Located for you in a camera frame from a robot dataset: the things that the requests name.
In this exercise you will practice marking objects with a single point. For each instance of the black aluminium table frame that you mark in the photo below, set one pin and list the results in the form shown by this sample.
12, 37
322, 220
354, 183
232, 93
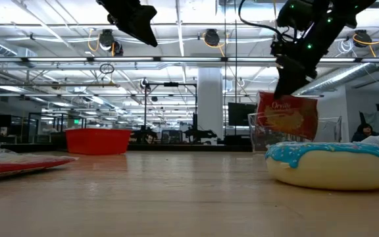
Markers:
176, 148

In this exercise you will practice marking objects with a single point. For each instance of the white building pillar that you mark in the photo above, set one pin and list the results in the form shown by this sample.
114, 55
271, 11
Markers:
210, 105

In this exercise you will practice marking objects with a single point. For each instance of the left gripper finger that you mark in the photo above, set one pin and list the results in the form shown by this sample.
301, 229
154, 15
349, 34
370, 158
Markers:
137, 23

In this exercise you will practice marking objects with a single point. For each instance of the red plastic mesh basket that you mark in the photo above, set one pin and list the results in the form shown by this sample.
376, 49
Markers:
97, 141

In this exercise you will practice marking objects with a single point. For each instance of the silver ceiling air duct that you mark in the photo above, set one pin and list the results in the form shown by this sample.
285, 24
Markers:
341, 77

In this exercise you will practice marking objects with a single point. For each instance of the black monitor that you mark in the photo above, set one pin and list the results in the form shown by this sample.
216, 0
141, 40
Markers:
240, 114

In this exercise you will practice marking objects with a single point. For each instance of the clear plastic bin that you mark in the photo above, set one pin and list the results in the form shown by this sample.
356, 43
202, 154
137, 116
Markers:
331, 131

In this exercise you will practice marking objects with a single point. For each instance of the blue frosted toy donut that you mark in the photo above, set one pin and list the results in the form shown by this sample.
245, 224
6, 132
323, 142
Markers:
329, 168

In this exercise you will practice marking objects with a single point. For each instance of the black metal frame rig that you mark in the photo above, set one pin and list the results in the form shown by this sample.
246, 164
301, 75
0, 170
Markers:
145, 112

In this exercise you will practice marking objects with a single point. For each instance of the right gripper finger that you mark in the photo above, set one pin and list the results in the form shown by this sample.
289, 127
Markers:
289, 80

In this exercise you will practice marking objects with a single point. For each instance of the red popcorn packet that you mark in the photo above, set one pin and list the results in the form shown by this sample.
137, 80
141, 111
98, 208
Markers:
288, 118
12, 164

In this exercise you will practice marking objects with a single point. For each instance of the black background robot arm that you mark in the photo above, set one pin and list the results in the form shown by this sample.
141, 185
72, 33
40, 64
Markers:
143, 135
194, 133

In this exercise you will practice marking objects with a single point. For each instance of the person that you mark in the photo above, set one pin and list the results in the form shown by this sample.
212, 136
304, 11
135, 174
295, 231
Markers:
364, 131

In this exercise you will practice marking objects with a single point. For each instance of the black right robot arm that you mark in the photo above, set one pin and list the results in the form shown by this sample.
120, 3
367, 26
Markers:
327, 29

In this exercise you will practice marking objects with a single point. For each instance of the black plastic basket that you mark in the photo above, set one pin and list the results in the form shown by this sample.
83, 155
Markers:
59, 140

